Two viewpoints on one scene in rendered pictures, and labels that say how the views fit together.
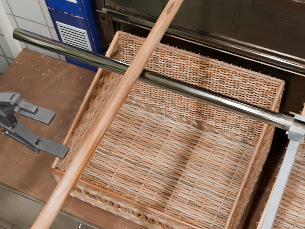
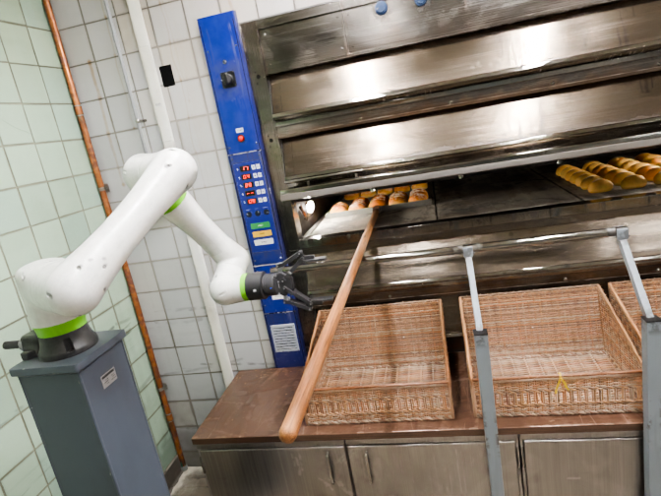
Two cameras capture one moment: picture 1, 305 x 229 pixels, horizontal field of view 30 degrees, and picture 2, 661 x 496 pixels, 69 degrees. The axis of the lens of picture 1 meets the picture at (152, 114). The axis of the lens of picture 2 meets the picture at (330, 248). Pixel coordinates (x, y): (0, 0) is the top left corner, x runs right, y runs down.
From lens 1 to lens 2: 1.14 m
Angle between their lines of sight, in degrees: 45
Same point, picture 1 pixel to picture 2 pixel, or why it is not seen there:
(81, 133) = not seen: hidden behind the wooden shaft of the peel
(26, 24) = (241, 347)
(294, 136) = (467, 251)
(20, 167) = (265, 424)
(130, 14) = (329, 288)
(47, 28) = (260, 343)
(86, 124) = not seen: hidden behind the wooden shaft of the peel
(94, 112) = not seen: hidden behind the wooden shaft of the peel
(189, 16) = (367, 275)
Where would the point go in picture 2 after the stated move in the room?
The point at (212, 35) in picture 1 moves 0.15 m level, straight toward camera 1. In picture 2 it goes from (386, 281) to (397, 292)
